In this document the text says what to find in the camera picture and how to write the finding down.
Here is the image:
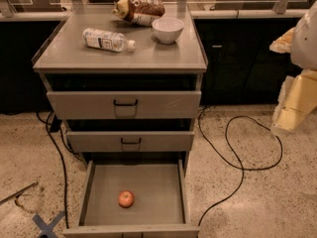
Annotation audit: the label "black middle drawer handle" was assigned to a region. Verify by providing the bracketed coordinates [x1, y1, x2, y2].
[120, 138, 142, 145]

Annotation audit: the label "dark lower wall cabinets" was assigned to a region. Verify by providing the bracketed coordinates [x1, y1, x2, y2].
[194, 18, 301, 105]

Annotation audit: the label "black top drawer handle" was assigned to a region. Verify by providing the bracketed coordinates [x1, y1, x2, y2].
[113, 99, 139, 107]

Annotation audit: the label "black cable on left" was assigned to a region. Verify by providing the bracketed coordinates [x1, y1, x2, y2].
[35, 110, 83, 230]

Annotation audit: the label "white ceramic bowl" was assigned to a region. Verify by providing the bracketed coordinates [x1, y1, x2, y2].
[152, 17, 184, 44]

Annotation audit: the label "black cable on right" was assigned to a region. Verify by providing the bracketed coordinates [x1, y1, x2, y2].
[196, 104, 284, 227]

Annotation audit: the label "black cable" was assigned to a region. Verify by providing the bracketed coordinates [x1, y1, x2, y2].
[196, 104, 284, 227]
[35, 110, 83, 230]

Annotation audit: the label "grey metal drawer cabinet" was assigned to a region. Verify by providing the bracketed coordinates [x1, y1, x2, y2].
[34, 5, 207, 161]

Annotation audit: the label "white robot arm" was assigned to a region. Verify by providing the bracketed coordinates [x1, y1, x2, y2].
[269, 2, 317, 136]

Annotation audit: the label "black drawer handle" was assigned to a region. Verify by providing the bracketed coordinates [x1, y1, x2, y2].
[120, 138, 142, 145]
[113, 99, 139, 107]

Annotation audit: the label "metal bar on floor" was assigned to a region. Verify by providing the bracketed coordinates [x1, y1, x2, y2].
[0, 181, 39, 205]

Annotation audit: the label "brown chip bag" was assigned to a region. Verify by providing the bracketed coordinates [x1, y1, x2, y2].
[112, 0, 165, 27]

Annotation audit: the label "grey open bottom drawer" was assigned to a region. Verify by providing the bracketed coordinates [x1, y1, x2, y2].
[64, 160, 200, 238]

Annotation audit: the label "grey top drawer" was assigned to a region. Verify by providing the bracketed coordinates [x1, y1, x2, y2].
[47, 91, 201, 120]

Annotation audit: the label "blue tape cross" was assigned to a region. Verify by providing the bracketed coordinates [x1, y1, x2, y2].
[32, 211, 64, 238]

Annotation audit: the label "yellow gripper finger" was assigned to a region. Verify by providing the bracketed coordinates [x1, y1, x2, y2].
[269, 28, 294, 54]
[270, 69, 317, 136]

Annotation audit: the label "grey middle drawer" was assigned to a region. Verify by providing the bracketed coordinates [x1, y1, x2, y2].
[67, 131, 194, 153]

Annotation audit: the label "red apple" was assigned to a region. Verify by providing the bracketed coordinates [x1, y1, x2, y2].
[118, 190, 134, 208]

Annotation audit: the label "clear plastic water bottle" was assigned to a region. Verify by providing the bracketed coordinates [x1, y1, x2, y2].
[82, 28, 136, 53]

